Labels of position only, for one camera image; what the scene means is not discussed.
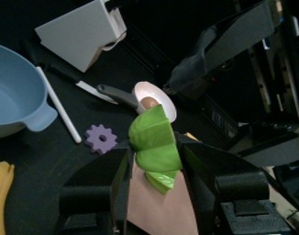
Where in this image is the blue plastic pot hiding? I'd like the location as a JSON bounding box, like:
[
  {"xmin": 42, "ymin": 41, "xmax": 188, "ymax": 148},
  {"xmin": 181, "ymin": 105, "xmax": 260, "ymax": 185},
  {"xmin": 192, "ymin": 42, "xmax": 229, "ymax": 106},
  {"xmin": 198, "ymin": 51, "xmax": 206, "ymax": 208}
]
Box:
[{"xmin": 0, "ymin": 41, "xmax": 59, "ymax": 140}]

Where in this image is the brown toy egg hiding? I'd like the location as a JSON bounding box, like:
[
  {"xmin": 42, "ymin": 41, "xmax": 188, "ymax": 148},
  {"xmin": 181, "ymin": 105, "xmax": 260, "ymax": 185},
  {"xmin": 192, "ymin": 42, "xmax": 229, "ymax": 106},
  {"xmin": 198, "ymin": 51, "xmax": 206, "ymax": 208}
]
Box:
[{"xmin": 139, "ymin": 96, "xmax": 161, "ymax": 111}]

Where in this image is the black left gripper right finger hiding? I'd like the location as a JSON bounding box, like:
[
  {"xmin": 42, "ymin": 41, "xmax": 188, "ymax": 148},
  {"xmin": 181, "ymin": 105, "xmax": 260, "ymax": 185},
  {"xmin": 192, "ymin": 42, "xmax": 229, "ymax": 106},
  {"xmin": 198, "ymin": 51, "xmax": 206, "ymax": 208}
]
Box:
[{"xmin": 174, "ymin": 131, "xmax": 297, "ymax": 235}]

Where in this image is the white plastic stick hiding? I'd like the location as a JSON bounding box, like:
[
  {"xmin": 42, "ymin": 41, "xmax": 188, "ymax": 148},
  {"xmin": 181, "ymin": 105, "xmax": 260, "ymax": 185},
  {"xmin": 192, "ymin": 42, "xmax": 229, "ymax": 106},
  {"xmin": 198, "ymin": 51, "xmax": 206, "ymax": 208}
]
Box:
[{"xmin": 35, "ymin": 65, "xmax": 83, "ymax": 144}]

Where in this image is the yellow toy banana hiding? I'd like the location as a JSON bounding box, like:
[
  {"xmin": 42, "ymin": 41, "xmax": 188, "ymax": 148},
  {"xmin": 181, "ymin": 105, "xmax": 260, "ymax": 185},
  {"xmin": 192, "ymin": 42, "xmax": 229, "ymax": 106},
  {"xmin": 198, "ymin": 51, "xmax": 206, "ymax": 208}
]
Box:
[{"xmin": 0, "ymin": 161, "xmax": 17, "ymax": 235}]

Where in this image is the green cloth pouch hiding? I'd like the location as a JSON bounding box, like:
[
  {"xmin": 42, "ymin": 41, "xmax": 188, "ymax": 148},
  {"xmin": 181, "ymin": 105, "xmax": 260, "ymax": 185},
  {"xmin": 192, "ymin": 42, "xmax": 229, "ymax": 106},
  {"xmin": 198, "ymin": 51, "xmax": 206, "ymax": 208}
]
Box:
[{"xmin": 127, "ymin": 104, "xmax": 185, "ymax": 196}]

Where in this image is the white knife block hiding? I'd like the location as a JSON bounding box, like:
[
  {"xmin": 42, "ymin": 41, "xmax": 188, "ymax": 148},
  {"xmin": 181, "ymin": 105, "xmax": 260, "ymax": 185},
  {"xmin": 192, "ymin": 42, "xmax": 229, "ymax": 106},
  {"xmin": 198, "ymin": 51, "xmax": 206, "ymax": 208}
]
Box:
[{"xmin": 35, "ymin": 0, "xmax": 127, "ymax": 73}]

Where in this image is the black handled toy knife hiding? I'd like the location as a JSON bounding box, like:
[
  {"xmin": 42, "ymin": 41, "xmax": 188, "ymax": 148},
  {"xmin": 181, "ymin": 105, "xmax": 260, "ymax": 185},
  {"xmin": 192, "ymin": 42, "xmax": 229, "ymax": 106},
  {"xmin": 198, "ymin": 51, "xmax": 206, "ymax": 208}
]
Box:
[{"xmin": 45, "ymin": 62, "xmax": 119, "ymax": 106}]

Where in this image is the white pan with grey handle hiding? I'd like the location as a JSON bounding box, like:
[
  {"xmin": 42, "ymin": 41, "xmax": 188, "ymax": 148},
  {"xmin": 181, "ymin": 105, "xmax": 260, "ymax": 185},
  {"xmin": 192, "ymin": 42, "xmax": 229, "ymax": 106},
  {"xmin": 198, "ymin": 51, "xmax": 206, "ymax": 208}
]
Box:
[{"xmin": 97, "ymin": 81, "xmax": 178, "ymax": 123}]

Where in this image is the purple toy gear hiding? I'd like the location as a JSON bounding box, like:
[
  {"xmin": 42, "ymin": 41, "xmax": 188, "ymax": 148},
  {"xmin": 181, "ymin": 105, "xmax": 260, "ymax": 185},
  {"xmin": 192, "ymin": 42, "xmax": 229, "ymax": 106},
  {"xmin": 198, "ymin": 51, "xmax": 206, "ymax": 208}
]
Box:
[{"xmin": 83, "ymin": 124, "xmax": 119, "ymax": 155}]

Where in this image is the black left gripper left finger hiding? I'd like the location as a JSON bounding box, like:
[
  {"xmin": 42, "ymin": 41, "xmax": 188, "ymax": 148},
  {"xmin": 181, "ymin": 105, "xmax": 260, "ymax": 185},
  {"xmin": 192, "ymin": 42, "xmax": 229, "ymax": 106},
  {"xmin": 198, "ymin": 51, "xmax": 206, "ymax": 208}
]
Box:
[{"xmin": 54, "ymin": 148, "xmax": 135, "ymax": 235}]

